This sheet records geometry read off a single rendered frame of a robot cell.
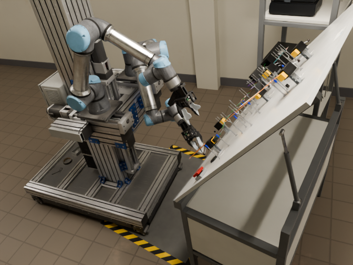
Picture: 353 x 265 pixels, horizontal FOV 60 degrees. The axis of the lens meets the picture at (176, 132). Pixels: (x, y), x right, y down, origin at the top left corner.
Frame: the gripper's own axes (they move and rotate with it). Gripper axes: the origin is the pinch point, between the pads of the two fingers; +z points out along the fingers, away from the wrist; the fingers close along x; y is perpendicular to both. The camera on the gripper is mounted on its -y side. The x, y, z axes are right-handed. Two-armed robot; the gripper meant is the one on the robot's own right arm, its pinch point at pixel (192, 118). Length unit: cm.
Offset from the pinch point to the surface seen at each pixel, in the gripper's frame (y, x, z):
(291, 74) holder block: 55, 9, -6
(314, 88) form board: 72, -12, -8
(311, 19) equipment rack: 30, 105, 1
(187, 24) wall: -158, 213, -24
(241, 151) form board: 40.9, -22.7, 6.9
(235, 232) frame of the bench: 8, -24, 58
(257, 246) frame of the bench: 20, -25, 65
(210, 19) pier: -118, 208, -17
